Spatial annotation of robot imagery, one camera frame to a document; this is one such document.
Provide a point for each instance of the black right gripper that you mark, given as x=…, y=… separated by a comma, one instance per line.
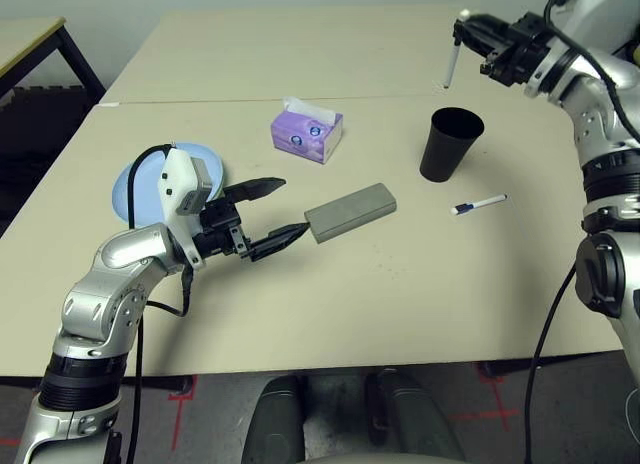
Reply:
x=520, y=46

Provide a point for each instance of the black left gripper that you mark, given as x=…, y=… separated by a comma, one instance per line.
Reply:
x=220, y=229

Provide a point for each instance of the white marker black tip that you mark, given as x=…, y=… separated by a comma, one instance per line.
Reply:
x=452, y=64

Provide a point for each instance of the grey glasses case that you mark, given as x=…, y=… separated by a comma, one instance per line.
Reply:
x=350, y=211

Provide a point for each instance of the blue plastic plate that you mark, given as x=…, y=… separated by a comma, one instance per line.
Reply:
x=145, y=194

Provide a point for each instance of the white marker blue cap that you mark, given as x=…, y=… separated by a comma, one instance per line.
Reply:
x=480, y=204

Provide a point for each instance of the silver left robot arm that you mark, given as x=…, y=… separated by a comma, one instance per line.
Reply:
x=115, y=254

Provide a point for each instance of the purple tissue box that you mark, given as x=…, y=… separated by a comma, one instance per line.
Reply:
x=300, y=134

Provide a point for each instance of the black plastic cup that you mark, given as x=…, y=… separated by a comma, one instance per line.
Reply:
x=445, y=154

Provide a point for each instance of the white tape piece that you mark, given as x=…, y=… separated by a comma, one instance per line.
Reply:
x=110, y=104

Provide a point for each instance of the black table base foot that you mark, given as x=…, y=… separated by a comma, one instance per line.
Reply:
x=160, y=383
x=540, y=364

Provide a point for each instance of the grey robot left leg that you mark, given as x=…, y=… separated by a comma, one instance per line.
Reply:
x=275, y=424

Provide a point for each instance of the grey robot leg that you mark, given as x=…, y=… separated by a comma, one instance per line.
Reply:
x=275, y=424
x=415, y=419

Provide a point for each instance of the black foam floor mats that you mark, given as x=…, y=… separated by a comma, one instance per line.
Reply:
x=35, y=124

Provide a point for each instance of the grey robot right leg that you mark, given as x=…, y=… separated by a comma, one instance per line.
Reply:
x=415, y=419

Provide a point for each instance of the grey robot torso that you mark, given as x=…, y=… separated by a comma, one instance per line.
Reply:
x=350, y=459

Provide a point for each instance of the dark side table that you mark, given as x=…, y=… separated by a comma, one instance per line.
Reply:
x=25, y=39

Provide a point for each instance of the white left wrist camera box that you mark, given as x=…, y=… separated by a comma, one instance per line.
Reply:
x=180, y=189

